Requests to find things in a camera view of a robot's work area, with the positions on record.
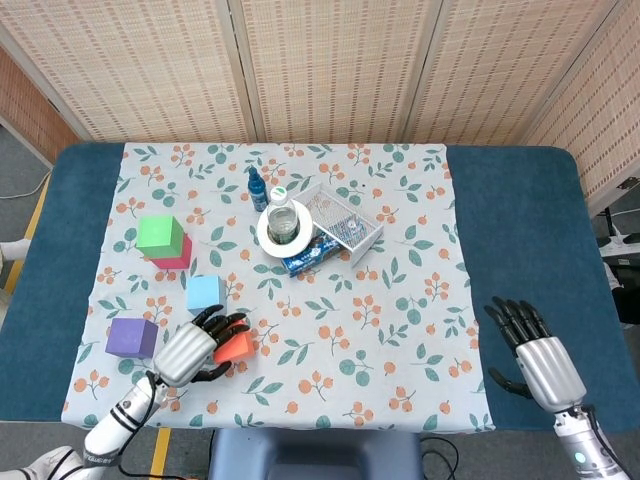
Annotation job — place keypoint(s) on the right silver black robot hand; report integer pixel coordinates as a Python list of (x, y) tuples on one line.
[(547, 367)]

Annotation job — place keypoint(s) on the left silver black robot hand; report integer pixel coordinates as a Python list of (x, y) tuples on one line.
[(182, 355)]

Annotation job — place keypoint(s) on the orange foam cube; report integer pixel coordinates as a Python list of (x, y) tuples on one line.
[(237, 347)]

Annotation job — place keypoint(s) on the purple foam cube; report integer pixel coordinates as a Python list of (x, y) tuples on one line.
[(127, 337)]

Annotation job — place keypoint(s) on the light blue foam cube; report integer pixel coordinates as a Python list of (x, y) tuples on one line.
[(205, 295)]

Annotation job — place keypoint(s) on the green foam cube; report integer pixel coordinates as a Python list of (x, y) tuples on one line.
[(157, 232)]

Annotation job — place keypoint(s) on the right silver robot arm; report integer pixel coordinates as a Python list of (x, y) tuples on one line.
[(580, 445)]

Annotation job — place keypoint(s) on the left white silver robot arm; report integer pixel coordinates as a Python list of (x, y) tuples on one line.
[(117, 420)]

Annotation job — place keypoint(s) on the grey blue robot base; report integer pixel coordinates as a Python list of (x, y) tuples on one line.
[(315, 450)]

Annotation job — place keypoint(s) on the pink foam cube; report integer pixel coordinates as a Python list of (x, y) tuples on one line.
[(175, 262)]

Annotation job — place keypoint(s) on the black object on floor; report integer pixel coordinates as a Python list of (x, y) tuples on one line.
[(627, 302)]

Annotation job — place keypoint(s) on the blue felt table cover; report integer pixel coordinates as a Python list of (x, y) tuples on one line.
[(525, 225)]

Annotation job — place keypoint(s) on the floral patterned tablecloth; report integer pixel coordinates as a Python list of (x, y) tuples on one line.
[(325, 310)]

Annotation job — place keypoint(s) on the blue tissue pack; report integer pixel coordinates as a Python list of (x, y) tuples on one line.
[(305, 260)]

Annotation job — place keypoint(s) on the clear plastic water bottle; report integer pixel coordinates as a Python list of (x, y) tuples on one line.
[(282, 220)]

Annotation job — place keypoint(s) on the white tape roll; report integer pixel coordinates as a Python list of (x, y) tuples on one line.
[(305, 240)]

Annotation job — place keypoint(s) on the small blue spray bottle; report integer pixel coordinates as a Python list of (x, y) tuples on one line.
[(258, 192)]

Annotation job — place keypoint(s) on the metal screen hinge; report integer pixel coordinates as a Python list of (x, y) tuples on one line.
[(625, 184)]

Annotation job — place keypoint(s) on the white rounded object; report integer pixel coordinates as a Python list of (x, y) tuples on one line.
[(12, 249)]

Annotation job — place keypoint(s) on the white mesh tray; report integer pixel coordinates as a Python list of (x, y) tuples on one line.
[(340, 215)]

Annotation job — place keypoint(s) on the beige woven screen panel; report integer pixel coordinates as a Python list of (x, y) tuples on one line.
[(335, 70), (500, 70), (605, 115), (140, 70)]

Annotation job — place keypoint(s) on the brown woven screen panel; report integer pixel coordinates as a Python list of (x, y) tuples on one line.
[(25, 110)]

